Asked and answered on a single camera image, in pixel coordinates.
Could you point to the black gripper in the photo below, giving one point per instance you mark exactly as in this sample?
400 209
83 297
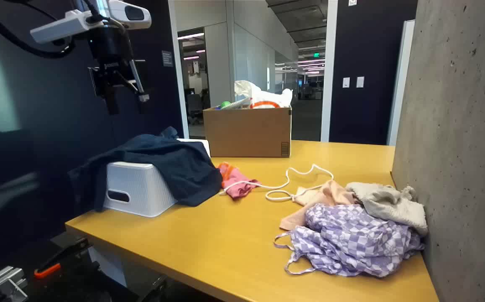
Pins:
116 65

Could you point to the pink orange shirt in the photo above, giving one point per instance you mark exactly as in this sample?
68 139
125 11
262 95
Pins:
234 181

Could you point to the white plastic organization bin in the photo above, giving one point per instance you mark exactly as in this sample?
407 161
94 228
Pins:
136 187

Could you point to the navy blue garment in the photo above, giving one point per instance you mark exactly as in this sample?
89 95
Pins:
185 167

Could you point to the brown cardboard box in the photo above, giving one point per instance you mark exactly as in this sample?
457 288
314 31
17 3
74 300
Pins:
249 132

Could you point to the white plastic bag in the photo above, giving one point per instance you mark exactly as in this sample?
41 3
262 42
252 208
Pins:
249 94

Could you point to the purple checkered garment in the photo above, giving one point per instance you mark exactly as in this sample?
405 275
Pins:
348 241

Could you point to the beige grey garment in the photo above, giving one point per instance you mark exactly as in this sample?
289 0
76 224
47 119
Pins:
390 203

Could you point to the orange handled clamp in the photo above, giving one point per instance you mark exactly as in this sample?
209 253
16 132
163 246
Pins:
54 263

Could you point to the white light switch plate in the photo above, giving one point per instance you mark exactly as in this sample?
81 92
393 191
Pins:
346 82
360 80

